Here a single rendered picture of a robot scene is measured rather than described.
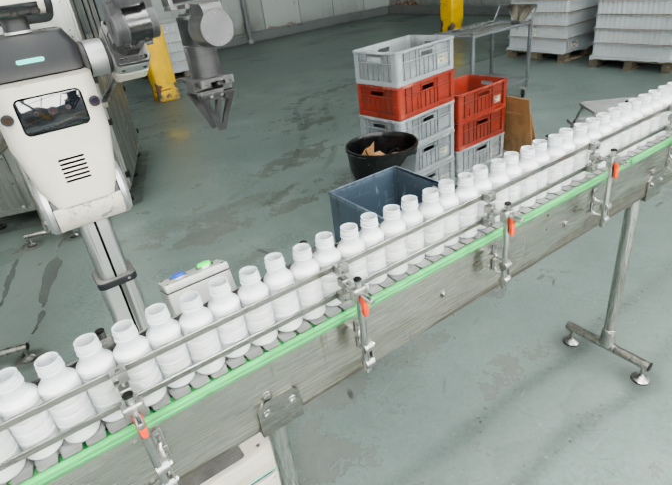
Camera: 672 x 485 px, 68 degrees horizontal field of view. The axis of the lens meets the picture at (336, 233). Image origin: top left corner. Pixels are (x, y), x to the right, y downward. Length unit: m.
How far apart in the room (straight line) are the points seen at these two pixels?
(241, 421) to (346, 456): 1.05
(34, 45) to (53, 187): 0.33
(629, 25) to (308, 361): 6.89
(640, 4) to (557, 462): 6.18
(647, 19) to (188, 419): 7.06
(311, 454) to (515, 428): 0.80
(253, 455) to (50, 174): 1.07
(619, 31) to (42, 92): 6.98
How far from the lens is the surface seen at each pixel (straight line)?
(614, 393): 2.40
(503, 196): 1.36
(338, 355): 1.13
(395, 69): 3.35
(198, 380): 1.01
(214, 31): 0.89
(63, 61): 1.44
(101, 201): 1.44
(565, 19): 8.10
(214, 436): 1.08
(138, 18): 1.32
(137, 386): 0.97
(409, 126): 3.52
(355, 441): 2.13
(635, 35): 7.55
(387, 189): 1.93
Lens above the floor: 1.66
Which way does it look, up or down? 29 degrees down
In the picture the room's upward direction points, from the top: 8 degrees counter-clockwise
